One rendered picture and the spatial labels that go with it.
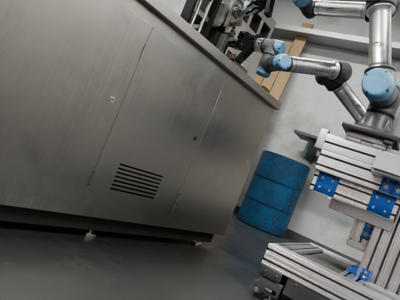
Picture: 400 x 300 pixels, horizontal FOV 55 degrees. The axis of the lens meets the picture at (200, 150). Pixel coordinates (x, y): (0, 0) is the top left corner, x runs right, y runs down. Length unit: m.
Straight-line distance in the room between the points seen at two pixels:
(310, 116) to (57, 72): 3.89
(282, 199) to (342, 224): 0.81
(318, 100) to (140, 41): 3.65
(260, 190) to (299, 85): 1.56
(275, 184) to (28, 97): 3.16
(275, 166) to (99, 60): 3.00
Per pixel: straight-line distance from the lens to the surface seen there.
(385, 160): 1.60
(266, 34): 3.13
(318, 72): 1.99
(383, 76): 1.67
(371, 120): 1.76
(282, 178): 4.04
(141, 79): 1.42
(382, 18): 1.82
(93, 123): 1.33
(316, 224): 4.58
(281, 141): 4.81
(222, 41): 2.08
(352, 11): 2.05
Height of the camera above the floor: 0.44
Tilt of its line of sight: 1 degrees up
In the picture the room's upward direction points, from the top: 22 degrees clockwise
